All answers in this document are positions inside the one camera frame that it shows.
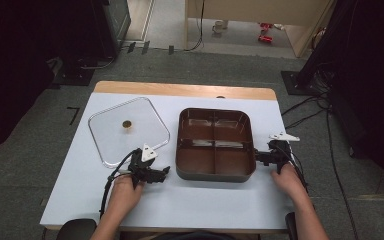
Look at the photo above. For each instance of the black stand base plate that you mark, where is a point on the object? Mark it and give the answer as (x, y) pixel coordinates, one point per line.
(296, 83)
(73, 73)

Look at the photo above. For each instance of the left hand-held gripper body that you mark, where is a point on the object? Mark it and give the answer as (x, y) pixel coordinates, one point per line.
(139, 165)

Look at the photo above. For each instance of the black cabinet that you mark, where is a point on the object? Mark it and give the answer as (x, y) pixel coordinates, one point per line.
(111, 26)

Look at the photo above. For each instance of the light wooden desk frame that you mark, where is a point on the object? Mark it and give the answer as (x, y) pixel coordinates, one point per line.
(246, 10)

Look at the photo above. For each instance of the person's right hand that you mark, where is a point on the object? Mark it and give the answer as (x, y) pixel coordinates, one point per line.
(288, 181)

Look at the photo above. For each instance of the black chair armrest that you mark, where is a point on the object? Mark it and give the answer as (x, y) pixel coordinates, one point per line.
(290, 226)
(76, 230)

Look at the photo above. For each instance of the red tool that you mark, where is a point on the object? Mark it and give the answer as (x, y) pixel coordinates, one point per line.
(265, 33)

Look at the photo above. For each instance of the dark curtain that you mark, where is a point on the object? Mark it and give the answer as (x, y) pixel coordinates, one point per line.
(13, 66)
(370, 83)

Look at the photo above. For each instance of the person's left hand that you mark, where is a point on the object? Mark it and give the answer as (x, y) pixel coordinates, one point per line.
(125, 196)

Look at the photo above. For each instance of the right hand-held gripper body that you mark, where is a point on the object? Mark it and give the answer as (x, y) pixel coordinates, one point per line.
(281, 151)

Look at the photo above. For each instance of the clear lid with gold knob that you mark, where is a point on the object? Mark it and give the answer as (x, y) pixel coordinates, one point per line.
(126, 131)

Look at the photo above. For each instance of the brown divided food box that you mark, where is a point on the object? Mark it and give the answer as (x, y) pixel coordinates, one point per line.
(215, 146)

